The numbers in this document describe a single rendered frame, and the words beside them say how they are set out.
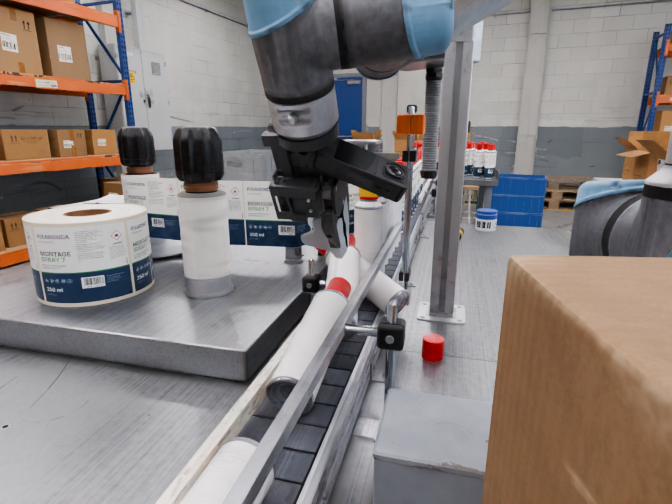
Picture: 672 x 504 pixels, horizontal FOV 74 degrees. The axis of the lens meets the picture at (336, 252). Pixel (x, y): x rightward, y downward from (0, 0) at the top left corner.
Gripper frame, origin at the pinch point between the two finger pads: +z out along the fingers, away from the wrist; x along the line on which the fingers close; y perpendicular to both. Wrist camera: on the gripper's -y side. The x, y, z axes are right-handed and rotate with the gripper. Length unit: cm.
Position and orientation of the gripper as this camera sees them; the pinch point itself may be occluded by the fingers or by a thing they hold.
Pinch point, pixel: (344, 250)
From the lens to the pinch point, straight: 64.1
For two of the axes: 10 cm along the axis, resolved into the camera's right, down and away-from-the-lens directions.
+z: 1.3, 7.0, 7.0
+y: -9.7, -0.7, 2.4
